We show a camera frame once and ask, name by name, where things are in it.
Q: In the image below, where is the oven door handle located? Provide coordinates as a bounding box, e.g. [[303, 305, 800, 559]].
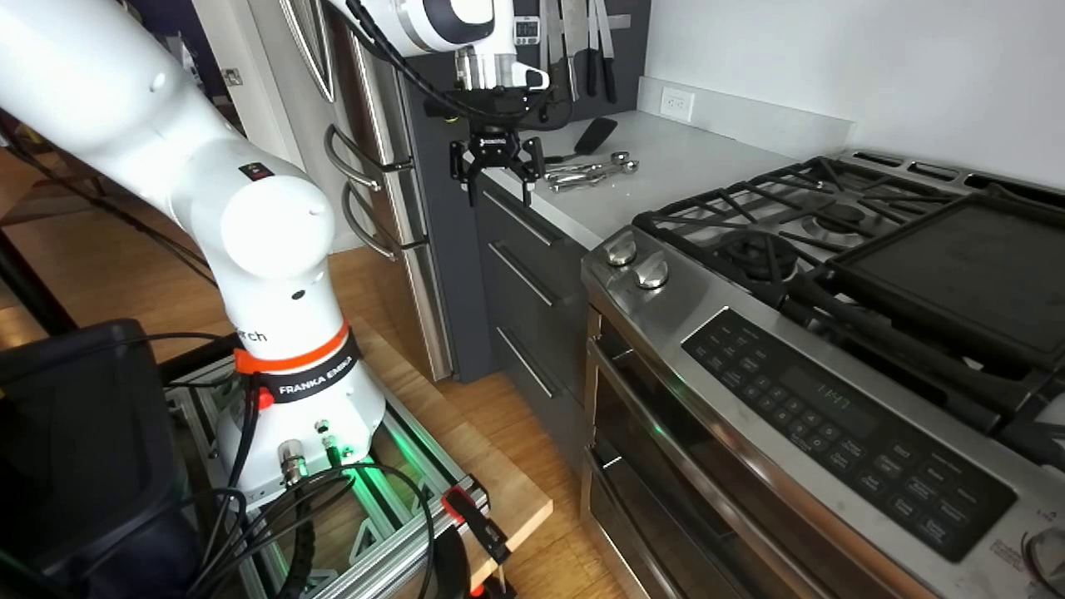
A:
[[586, 339, 841, 599]]

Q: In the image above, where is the set of steel measuring spoons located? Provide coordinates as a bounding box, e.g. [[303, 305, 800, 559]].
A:
[[544, 151, 641, 195]]

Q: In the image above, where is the oven drawer handle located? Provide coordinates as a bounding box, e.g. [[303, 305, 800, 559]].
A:
[[582, 453, 708, 599]]

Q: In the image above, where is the burner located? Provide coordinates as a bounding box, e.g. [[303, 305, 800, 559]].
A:
[[801, 202, 868, 240], [714, 228, 801, 285]]

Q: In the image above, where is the refrigerator door handle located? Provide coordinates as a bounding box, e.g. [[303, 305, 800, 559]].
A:
[[278, 0, 336, 104]]

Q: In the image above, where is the red and black clamp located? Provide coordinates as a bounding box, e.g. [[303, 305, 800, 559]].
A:
[[439, 485, 514, 568]]

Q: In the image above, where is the grey drawer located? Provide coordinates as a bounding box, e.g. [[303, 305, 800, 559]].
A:
[[491, 320, 590, 479], [474, 173, 592, 288], [481, 237, 590, 400]]

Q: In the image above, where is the magnetic knife strip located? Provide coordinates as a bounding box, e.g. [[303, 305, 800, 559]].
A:
[[541, 13, 632, 32]]

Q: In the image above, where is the black box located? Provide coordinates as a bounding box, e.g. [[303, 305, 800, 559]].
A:
[[0, 319, 202, 599]]

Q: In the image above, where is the black griddle plate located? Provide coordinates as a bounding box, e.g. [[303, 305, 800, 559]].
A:
[[827, 194, 1065, 373]]

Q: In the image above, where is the oven drawer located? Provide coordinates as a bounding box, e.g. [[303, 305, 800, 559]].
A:
[[579, 448, 716, 599]]

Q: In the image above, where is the black corrugated hose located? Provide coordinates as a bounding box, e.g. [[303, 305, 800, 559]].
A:
[[279, 487, 320, 599]]

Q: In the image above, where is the oven door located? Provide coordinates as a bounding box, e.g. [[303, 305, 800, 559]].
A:
[[582, 309, 933, 599]]

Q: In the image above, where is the wall socket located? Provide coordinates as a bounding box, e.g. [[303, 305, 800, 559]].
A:
[[659, 86, 695, 122]]

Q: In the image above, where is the black cable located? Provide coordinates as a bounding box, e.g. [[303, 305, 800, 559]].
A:
[[329, 462, 438, 599]]

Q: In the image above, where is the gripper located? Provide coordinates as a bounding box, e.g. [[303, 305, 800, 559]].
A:
[[449, 119, 547, 206]]

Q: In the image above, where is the kitchen knife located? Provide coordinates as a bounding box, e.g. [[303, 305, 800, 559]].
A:
[[596, 0, 619, 106], [557, 0, 581, 102], [584, 0, 601, 97]]

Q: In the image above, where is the white door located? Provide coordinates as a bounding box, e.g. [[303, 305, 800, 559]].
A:
[[190, 0, 288, 159]]

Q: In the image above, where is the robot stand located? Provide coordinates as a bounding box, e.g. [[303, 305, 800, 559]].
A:
[[158, 314, 555, 599]]

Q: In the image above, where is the refrigerator drawer handle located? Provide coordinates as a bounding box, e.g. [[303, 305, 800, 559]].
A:
[[323, 123, 414, 194], [340, 181, 431, 264]]

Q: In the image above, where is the black spatula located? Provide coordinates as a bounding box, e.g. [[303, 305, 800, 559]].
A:
[[544, 116, 619, 166]]

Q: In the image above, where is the stainless steel gas range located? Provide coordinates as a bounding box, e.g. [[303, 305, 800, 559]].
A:
[[579, 150, 1065, 599]]

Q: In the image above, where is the stainless steel refrigerator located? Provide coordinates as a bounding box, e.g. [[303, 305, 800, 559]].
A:
[[248, 0, 457, 385]]

